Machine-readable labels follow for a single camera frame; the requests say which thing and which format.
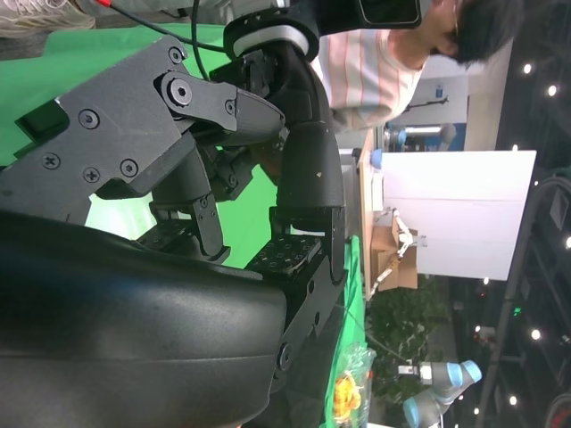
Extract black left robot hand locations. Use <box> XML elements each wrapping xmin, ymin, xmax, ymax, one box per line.
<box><xmin>208</xmin><ymin>42</ymin><xmax>335</xmax><ymax>202</ymax></box>

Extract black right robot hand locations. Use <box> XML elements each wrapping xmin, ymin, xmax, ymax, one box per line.
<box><xmin>0</xmin><ymin>35</ymin><xmax>349</xmax><ymax>428</ymax></box>

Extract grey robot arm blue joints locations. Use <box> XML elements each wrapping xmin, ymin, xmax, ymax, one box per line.
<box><xmin>396</xmin><ymin>359</ymin><xmax>485</xmax><ymax>428</ymax></box>

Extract small white jointed arm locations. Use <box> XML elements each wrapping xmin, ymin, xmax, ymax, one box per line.
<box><xmin>372</xmin><ymin>207</ymin><xmax>429</xmax><ymax>293</ymax></box>

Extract person in striped shirt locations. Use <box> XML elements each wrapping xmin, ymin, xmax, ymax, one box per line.
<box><xmin>311</xmin><ymin>0</ymin><xmax>524</xmax><ymax>133</ymax></box>

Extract light wooden desk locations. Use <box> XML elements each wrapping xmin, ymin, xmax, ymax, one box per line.
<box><xmin>359</xmin><ymin>128</ymin><xmax>385</xmax><ymax>300</ymax></box>

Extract green tablecloth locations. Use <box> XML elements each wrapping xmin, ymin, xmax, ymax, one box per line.
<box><xmin>0</xmin><ymin>24</ymin><xmax>286</xmax><ymax>268</ymax></box>

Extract white partition board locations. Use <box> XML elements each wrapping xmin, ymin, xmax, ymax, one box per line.
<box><xmin>381</xmin><ymin>150</ymin><xmax>539</xmax><ymax>282</ymax></box>

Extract green cloth-covered table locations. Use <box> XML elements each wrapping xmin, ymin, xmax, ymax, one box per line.
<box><xmin>320</xmin><ymin>235</ymin><xmax>369</xmax><ymax>428</ymax></box>

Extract brown cardboard box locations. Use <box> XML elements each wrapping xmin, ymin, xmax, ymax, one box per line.
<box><xmin>368</xmin><ymin>225</ymin><xmax>420</xmax><ymax>291</ymax></box>

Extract clear bag with yellow items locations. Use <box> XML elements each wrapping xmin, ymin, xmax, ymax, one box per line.
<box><xmin>332</xmin><ymin>342</ymin><xmax>378</xmax><ymax>424</ymax></box>

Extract black metal truss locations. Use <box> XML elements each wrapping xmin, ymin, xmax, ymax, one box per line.
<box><xmin>468</xmin><ymin>164</ymin><xmax>571</xmax><ymax>428</ymax></box>

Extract green leafy plant wall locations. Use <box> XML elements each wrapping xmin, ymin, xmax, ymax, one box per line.
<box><xmin>365</xmin><ymin>276</ymin><xmax>451</xmax><ymax>411</ymax></box>

